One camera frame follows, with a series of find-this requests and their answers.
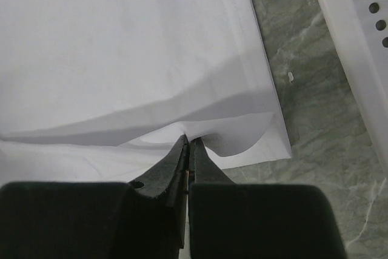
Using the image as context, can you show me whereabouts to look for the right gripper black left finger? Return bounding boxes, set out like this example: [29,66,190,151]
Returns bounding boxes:
[1,136,187,258]

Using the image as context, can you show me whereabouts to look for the white t shirt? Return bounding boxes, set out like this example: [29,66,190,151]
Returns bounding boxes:
[1,0,292,184]

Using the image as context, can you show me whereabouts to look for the white perforated plastic basket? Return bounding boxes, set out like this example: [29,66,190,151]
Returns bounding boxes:
[318,0,387,170]

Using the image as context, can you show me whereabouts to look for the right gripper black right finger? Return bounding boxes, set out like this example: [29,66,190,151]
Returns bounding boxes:
[189,139,347,258]

